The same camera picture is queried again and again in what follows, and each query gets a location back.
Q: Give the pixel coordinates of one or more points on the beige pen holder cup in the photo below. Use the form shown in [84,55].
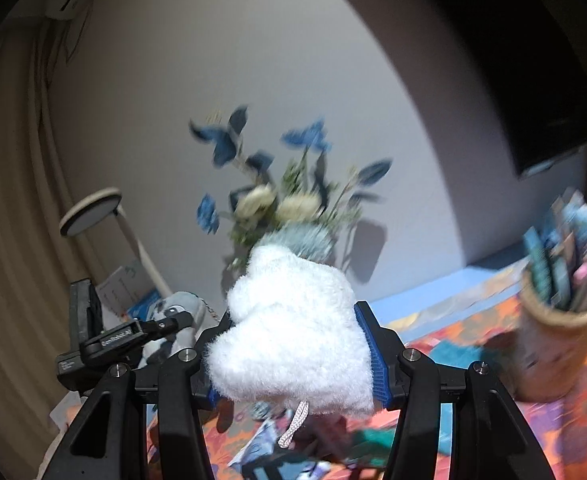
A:
[558,340]

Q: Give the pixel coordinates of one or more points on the black television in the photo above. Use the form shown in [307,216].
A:
[523,60]

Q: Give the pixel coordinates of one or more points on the floral tablecloth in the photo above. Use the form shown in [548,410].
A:
[473,310]

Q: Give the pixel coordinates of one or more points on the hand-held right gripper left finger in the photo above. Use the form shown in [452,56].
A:
[217,396]

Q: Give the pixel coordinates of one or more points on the bundle of pens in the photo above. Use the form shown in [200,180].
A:
[563,255]

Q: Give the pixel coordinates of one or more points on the white paper sheets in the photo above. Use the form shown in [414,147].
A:
[121,287]

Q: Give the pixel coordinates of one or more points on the blue and white flower bouquet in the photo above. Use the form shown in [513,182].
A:
[273,200]

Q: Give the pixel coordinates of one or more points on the beige curtain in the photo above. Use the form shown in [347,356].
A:
[13,210]

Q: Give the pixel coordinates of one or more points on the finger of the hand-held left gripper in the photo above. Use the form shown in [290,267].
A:
[166,324]

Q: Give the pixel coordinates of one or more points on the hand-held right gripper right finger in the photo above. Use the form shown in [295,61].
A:
[373,355]

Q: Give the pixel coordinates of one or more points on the white round floor lamp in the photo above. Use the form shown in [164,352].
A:
[91,210]

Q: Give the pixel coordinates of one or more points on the teal knitted cloth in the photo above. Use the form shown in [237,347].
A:
[373,440]

